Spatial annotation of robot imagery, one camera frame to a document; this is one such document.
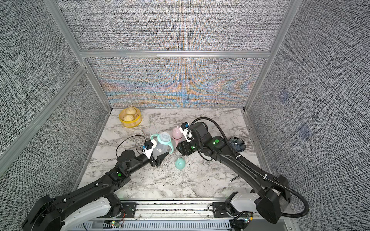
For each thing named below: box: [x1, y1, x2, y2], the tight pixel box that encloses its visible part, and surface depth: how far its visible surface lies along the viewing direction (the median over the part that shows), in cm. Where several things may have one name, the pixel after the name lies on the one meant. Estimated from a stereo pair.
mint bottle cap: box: [174, 157, 186, 170], surface depth 88 cm
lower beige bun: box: [122, 114, 134, 122], surface depth 108 cm
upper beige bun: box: [125, 106, 137, 115], surface depth 112 cm
